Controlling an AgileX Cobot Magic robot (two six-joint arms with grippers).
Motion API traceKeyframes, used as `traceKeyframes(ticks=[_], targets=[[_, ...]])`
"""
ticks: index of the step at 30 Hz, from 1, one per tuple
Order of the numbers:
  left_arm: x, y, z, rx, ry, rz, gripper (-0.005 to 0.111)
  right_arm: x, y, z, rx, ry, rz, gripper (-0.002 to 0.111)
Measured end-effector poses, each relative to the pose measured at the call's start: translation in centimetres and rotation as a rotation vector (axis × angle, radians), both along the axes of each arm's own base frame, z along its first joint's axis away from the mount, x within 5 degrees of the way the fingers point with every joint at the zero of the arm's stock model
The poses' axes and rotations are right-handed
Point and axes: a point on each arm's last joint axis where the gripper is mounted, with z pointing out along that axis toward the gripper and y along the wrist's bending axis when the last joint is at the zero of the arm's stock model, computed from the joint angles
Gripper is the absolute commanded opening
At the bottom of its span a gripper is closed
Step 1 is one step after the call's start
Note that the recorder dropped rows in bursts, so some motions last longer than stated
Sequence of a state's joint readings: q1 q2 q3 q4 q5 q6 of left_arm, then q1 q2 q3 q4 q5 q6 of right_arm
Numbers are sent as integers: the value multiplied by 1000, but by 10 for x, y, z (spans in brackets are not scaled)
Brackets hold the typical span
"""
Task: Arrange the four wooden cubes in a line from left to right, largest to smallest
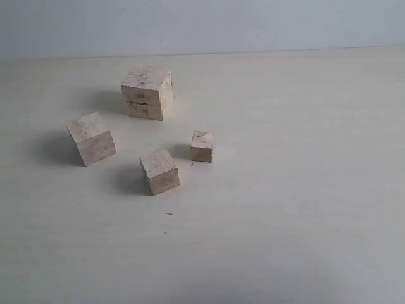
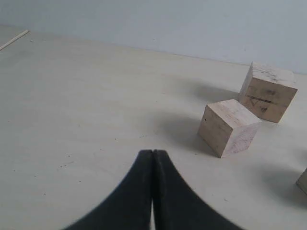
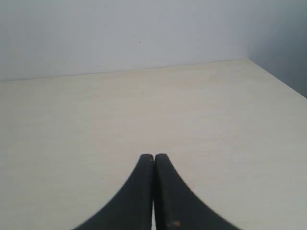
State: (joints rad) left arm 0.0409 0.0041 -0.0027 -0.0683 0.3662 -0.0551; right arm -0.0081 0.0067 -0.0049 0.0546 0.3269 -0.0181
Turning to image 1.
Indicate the smallest wooden cube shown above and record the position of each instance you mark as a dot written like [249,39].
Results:
[201,148]

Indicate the third largest wooden cube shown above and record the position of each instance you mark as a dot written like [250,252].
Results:
[160,171]

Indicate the second largest wooden cube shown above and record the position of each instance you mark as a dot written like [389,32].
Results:
[93,139]

